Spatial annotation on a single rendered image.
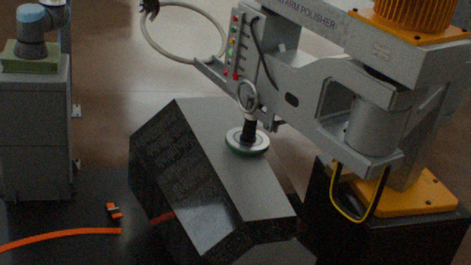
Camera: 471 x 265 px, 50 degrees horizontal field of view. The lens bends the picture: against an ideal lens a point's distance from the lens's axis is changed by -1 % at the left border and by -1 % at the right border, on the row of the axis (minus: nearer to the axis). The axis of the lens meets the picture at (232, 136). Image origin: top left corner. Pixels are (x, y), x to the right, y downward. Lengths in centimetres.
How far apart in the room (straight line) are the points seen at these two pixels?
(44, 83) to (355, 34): 184
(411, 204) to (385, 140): 80
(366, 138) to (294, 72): 40
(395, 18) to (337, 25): 23
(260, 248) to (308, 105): 60
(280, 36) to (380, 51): 62
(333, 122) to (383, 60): 42
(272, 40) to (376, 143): 64
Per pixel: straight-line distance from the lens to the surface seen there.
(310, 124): 199
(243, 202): 217
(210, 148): 248
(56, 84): 301
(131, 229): 322
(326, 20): 184
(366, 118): 180
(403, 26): 166
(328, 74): 188
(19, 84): 303
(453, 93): 237
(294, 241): 215
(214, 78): 253
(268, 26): 212
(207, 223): 220
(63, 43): 411
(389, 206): 251
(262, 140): 250
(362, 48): 173
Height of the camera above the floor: 219
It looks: 31 degrees down
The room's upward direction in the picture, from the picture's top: 9 degrees clockwise
